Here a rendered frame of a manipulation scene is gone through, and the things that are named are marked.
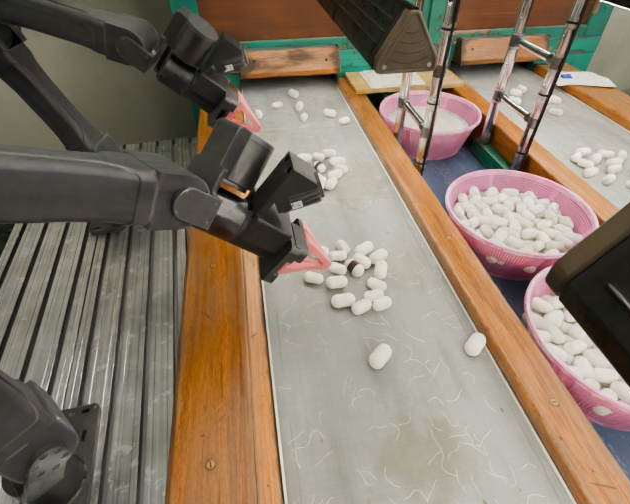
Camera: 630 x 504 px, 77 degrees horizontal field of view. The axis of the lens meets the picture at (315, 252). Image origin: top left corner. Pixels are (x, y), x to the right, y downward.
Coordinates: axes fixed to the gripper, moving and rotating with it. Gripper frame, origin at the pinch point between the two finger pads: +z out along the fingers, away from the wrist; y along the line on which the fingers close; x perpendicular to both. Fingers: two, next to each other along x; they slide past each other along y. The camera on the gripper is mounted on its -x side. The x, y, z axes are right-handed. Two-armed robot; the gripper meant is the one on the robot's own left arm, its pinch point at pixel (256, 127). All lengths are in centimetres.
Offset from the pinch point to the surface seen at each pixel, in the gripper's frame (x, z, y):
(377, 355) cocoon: -1, 15, -49
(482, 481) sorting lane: -4, 22, -65
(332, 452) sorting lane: 6, 10, -59
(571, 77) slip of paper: -58, 80, 35
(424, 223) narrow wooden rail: -11.3, 26.9, -24.5
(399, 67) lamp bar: -26.3, 0.7, -27.5
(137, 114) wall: 72, -10, 124
